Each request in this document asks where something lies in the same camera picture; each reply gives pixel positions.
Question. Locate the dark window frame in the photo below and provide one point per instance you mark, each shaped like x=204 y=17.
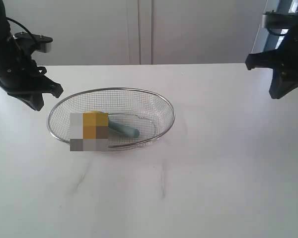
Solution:
x=284 y=6

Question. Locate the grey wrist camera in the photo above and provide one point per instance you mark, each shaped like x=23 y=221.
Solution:
x=38 y=43
x=273 y=20

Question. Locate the white cabinet doors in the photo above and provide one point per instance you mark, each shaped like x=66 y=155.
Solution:
x=109 y=32

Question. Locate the teal handled peeler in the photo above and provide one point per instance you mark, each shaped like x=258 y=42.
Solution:
x=123 y=129

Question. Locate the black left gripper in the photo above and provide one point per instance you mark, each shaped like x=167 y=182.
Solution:
x=22 y=78

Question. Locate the metal wire mesh basket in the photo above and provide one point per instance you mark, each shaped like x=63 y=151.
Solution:
x=149 y=112

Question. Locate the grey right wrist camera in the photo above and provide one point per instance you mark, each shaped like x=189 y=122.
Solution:
x=273 y=20

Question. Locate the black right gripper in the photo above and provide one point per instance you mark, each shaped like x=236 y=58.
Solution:
x=285 y=78

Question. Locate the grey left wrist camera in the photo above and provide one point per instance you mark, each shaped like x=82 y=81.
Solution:
x=38 y=43

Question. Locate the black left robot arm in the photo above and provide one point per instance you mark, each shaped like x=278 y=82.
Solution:
x=8 y=26

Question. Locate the yellow lemon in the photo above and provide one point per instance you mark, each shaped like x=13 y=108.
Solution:
x=95 y=125

